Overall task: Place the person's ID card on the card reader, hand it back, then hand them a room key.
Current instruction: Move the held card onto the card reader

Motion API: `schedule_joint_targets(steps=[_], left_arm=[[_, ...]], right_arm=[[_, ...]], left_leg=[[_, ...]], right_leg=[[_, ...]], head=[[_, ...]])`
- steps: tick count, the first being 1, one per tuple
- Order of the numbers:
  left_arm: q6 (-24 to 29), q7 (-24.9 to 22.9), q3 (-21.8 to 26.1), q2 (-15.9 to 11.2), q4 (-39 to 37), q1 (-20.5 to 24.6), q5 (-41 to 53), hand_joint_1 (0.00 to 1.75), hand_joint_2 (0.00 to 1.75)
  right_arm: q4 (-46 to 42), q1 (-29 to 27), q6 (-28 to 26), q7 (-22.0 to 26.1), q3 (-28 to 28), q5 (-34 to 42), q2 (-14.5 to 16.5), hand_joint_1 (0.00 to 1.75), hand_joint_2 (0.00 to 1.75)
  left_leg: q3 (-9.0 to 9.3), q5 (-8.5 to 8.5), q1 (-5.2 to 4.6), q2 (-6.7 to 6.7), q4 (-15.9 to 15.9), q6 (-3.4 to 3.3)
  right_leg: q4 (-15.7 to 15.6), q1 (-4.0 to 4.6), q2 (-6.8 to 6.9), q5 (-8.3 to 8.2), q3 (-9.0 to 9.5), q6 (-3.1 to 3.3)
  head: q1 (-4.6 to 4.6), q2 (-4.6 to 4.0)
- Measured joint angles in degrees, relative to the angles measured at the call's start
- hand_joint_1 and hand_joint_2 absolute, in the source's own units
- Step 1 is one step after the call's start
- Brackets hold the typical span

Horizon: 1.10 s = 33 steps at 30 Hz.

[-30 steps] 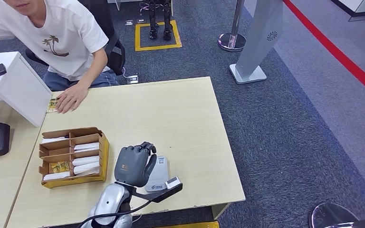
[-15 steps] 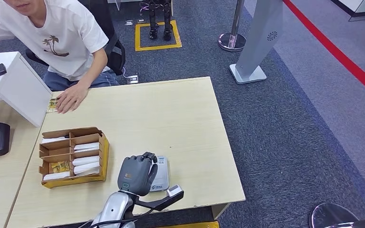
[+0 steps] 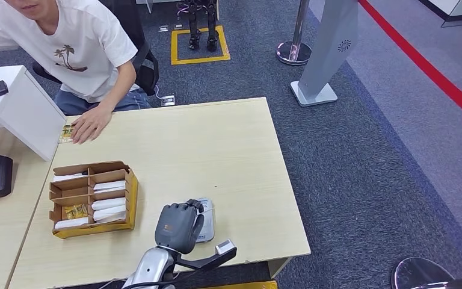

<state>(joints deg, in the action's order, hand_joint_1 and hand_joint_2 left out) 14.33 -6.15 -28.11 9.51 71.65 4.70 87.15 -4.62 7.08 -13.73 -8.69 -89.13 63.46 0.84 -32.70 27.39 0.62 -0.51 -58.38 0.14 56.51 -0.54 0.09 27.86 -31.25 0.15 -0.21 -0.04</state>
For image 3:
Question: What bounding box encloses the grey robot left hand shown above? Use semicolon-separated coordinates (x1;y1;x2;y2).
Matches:
154;198;206;255

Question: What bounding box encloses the person's left hand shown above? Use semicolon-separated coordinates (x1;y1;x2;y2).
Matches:
70;104;114;145

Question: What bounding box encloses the brown cardboard organizer box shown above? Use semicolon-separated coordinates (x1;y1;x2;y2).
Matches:
48;160;140;240

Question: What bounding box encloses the grey card reader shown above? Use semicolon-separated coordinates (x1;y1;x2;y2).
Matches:
194;197;216;244

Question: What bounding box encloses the white card sleeve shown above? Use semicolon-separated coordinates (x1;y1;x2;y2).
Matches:
92;205;128;225
52;173;89;183
91;197;127;211
54;217;90;230
93;180;127;194

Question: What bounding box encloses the person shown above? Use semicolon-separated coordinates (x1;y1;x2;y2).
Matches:
0;0;152;145

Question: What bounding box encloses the gold key card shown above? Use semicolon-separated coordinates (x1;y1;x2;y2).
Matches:
64;204;90;220

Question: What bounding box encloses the stack of gold cards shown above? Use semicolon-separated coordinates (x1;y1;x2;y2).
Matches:
58;123;76;145

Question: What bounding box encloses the white cabinet box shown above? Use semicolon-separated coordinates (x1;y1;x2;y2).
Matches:
0;64;67;163

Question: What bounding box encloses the black office chair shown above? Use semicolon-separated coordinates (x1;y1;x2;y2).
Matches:
31;0;160;96

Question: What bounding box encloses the standing humanoid robot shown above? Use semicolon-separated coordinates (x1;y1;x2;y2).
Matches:
176;0;220;52

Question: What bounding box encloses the grey slanted pillar stand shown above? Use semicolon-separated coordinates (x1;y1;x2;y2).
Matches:
289;0;359;108

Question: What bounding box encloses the round chrome base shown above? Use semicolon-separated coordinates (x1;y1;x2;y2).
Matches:
390;256;455;289

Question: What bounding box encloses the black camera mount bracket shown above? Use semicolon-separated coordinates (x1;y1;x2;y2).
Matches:
175;244;238;272

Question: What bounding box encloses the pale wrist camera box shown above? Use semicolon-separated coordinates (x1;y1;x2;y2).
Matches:
214;239;236;256

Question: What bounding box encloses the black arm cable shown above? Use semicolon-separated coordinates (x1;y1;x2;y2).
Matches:
129;275;184;289

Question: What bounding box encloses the chrome stanchion post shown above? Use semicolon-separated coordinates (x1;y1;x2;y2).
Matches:
276;0;313;66

